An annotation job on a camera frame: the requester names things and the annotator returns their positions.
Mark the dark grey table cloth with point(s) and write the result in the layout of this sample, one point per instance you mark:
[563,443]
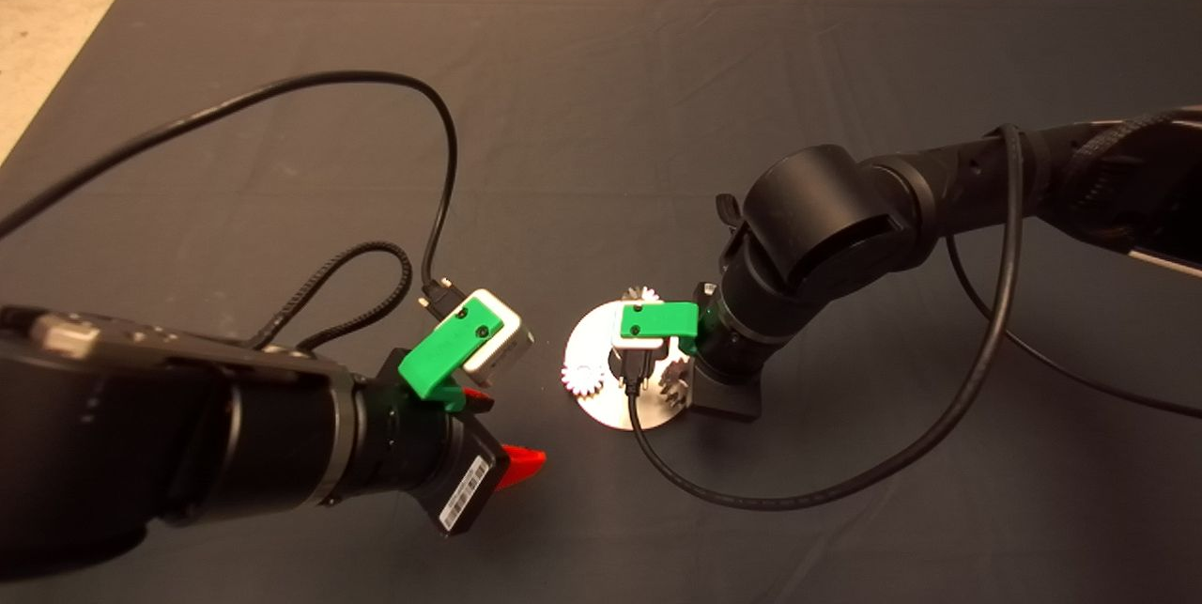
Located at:
[751,69]

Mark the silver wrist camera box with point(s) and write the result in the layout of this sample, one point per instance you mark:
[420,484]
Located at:
[624,344]
[515,346]

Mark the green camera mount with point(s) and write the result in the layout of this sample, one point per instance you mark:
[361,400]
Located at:
[657,320]
[441,355]

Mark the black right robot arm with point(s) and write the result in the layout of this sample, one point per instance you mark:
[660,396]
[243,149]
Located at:
[826,219]

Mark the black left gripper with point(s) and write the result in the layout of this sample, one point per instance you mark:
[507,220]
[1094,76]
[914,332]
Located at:
[446,468]

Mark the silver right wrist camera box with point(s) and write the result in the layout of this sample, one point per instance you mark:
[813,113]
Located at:
[624,344]

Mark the round metal carrier plate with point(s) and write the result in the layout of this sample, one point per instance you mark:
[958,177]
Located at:
[587,341]

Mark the steel planetary gear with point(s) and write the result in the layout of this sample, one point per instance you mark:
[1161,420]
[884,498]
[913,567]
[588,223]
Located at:
[640,293]
[673,388]

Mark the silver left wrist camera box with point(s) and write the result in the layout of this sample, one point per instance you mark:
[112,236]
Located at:
[515,346]

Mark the green right camera mount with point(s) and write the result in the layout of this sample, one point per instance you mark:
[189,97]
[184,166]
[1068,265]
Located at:
[657,320]

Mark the green left camera mount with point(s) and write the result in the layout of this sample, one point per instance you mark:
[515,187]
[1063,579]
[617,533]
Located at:
[441,355]

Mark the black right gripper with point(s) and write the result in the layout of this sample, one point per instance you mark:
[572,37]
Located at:
[728,393]

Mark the white shiny bevel gear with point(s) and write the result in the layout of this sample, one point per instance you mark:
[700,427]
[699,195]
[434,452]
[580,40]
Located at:
[582,382]

